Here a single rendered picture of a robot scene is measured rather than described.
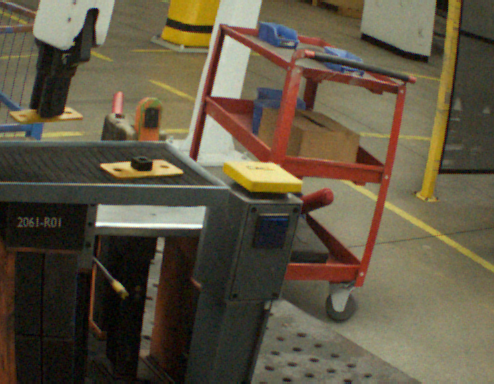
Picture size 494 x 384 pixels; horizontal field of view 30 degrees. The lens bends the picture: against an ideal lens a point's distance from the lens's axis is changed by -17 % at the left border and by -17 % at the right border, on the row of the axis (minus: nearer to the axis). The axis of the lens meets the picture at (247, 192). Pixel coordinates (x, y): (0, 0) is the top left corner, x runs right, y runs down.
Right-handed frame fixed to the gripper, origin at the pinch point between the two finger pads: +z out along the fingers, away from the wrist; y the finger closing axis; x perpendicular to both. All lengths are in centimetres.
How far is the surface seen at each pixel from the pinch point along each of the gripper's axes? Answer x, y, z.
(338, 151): -205, 155, 62
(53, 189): 0.7, -5.8, 7.9
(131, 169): -11.1, -2.2, 7.7
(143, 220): -32.3, 22.7, 23.9
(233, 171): -23.8, -2.1, 8.3
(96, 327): -41, 44, 53
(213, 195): -16.4, -8.6, 8.1
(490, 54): -437, 252, 28
